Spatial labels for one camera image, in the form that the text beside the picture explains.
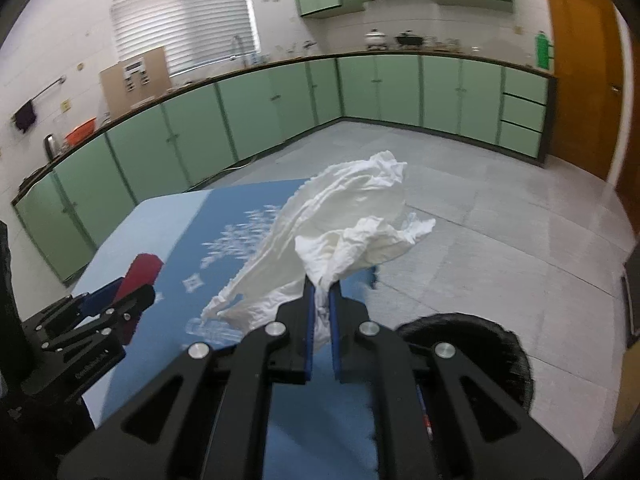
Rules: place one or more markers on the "blue tree print tablecloth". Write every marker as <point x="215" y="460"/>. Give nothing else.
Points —
<point x="319" y="431"/>

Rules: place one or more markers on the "green thermos bottle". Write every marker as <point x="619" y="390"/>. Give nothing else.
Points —
<point x="542" y="50"/>

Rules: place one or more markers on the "metal towel rail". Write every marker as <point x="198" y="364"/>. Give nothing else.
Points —
<point x="45" y="91"/>

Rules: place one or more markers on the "white tissue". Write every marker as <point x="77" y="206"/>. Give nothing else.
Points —
<point x="348" y="218"/>

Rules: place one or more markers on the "green lower kitchen cabinets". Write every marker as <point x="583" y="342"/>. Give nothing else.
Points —
<point x="179" y="142"/>

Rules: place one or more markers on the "brown wooden door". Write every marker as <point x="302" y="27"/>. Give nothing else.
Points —
<point x="589" y="72"/>
<point x="628" y="183"/>

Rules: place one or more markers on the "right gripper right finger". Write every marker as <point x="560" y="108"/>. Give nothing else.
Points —
<point x="336" y="300"/>

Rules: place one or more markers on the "dark towel on rail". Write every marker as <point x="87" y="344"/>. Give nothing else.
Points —
<point x="25" y="117"/>

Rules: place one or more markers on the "dark red scouring pad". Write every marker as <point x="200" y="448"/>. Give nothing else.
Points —
<point x="143" y="271"/>

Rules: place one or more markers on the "sink faucet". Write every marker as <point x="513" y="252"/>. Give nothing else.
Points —
<point x="238" y="51"/>

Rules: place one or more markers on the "orange plastic basin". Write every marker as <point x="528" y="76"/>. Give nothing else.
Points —
<point x="80" y="133"/>

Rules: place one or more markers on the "black trash bin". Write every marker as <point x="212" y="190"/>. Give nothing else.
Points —
<point x="497" y="352"/>

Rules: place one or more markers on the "white ceramic pot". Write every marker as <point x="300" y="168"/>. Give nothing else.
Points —
<point x="375" y="40"/>

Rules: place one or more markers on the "black wok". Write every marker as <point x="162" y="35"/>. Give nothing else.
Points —
<point x="409" y="41"/>

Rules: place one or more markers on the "window blinds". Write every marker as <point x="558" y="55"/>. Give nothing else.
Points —
<point x="192" y="32"/>

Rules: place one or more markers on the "metal kettle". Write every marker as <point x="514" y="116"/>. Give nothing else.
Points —
<point x="51" y="147"/>

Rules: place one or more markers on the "cardboard box on counter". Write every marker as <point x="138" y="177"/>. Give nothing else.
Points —
<point x="134" y="82"/>

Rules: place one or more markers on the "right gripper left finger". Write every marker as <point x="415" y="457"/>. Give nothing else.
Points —
<point x="310" y="320"/>

